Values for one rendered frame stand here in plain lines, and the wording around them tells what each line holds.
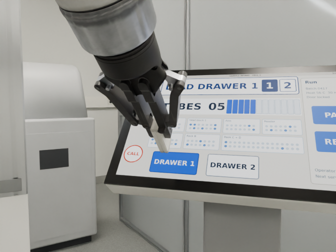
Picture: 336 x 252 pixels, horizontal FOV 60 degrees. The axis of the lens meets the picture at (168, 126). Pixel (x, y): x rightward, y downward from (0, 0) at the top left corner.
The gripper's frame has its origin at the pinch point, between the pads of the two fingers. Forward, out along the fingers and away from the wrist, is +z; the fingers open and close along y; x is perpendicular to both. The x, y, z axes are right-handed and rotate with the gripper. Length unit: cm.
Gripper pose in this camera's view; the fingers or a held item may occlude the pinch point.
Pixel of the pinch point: (161, 134)
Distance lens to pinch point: 48.7
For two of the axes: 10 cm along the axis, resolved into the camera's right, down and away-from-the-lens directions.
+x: -2.0, 8.1, -5.5
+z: 2.1, 5.8, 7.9
